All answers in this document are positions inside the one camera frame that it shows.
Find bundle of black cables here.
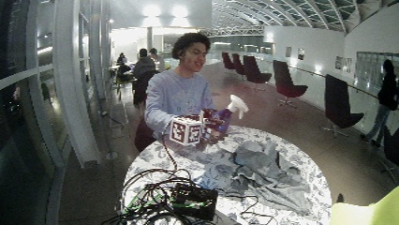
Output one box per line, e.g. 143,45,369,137
100,168,217,225

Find glass wall panel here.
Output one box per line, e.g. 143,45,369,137
356,51,399,89

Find blue floral tablecloth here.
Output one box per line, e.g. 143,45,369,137
123,124,334,225

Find ceiling lamp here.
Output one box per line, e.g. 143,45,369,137
143,4,163,19
169,4,191,19

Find thin black cable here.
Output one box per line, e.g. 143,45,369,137
224,192,279,225

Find the person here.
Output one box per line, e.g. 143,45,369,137
144,32,219,143

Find grey cloth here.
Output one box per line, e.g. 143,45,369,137
225,140,314,214

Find white column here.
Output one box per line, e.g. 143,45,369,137
51,0,103,168

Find blue spray bottle white trigger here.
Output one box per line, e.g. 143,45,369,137
212,94,251,134

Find yellow-green object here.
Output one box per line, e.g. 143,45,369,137
329,185,399,225

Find dark swivel chair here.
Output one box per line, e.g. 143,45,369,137
231,52,248,77
272,59,310,109
221,52,236,70
324,73,366,139
380,126,399,185
243,54,273,92

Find black electronics box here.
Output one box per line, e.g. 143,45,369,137
169,183,220,221

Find wall handrail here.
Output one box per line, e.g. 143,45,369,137
267,59,382,100

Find white marker cube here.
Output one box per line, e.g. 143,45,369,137
169,115,205,147

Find black glove cable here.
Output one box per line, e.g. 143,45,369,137
162,122,181,172

